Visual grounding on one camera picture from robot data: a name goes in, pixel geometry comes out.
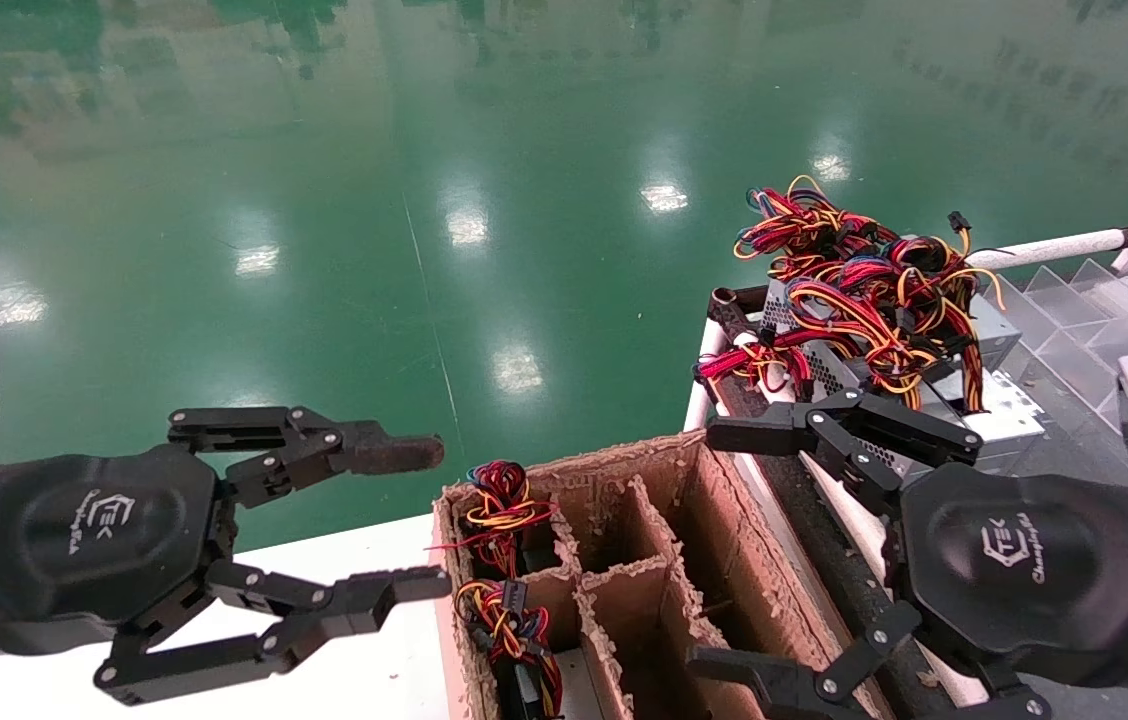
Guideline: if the white pipe leg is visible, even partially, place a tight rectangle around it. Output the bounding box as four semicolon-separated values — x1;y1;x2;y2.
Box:
684;325;725;433

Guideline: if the left gripper finger brownish pad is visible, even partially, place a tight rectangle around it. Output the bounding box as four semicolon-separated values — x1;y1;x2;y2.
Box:
168;405;446;508

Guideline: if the grey perforated power supply unit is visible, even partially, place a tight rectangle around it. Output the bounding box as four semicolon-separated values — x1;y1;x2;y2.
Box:
762;278;1022;401

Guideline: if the red yellow wire bundle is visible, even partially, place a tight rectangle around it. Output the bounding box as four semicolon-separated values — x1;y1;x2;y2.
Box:
889;210;1007;413
732;176;903;286
786;255;930;411

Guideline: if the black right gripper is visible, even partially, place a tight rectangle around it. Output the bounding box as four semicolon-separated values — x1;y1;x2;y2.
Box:
689;388;1128;720

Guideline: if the brown cardboard box with dividers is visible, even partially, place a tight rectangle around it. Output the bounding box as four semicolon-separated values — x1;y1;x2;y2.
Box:
429;430;897;720

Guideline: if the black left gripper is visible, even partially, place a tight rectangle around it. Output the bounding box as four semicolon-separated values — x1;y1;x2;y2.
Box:
0;445;453;707

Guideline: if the clear acrylic divider tray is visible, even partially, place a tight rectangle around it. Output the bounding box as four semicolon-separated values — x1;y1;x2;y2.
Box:
996;258;1128;441

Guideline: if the power supply with colourful wires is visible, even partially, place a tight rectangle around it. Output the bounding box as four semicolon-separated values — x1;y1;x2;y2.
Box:
454;578;565;720
427;460;561;581

